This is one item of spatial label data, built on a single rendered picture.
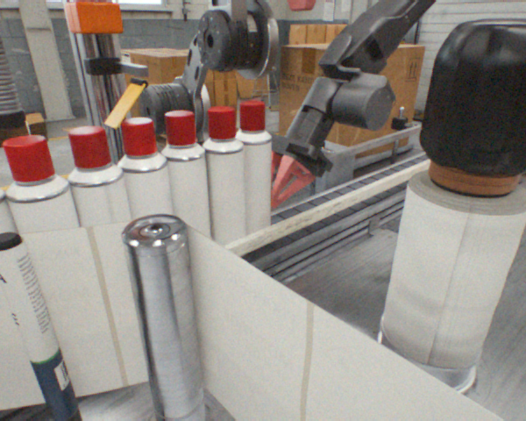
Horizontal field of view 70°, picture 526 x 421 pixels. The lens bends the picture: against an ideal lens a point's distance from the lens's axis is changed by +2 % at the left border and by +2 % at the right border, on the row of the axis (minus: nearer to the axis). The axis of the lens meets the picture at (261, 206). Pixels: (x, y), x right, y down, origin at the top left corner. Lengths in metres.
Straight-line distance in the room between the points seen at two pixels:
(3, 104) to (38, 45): 5.24
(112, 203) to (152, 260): 0.18
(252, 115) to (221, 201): 0.12
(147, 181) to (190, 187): 0.06
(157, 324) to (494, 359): 0.33
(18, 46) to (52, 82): 0.51
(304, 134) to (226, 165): 0.15
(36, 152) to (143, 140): 0.10
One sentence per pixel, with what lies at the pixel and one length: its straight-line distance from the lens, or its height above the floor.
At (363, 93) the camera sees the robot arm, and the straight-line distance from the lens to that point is 0.53.
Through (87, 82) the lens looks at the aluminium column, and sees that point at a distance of 0.54.
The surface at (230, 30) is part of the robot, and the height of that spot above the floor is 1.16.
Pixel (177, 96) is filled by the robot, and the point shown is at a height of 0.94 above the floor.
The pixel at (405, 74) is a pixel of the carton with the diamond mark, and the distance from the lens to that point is 1.10.
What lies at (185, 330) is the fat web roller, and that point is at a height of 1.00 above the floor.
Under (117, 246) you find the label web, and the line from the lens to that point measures 0.26.
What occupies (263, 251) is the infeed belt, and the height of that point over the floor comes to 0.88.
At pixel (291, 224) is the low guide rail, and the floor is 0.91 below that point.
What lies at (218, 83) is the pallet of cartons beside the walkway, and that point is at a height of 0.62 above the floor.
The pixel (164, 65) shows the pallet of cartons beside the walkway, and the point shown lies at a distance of 3.73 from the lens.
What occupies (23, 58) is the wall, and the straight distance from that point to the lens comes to 5.75.
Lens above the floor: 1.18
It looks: 26 degrees down
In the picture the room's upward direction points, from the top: straight up
